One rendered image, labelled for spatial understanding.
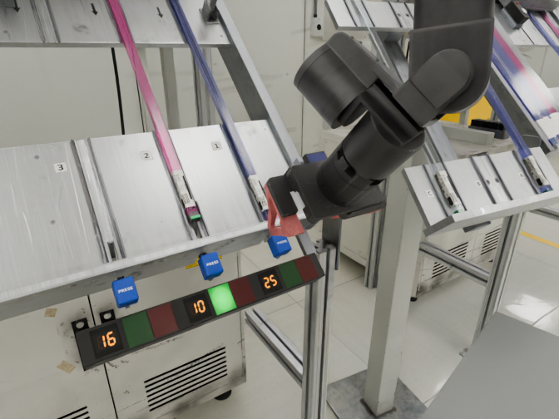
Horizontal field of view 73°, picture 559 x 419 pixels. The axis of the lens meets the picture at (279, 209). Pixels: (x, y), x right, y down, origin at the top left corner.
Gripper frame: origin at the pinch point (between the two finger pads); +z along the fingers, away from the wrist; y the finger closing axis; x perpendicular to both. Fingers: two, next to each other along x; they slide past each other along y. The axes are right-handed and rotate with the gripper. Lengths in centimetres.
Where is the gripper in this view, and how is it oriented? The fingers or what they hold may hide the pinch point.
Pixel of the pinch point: (304, 219)
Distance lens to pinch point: 49.2
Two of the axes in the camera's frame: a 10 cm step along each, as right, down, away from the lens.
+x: 3.9, 8.7, -3.0
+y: -8.4, 2.1, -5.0
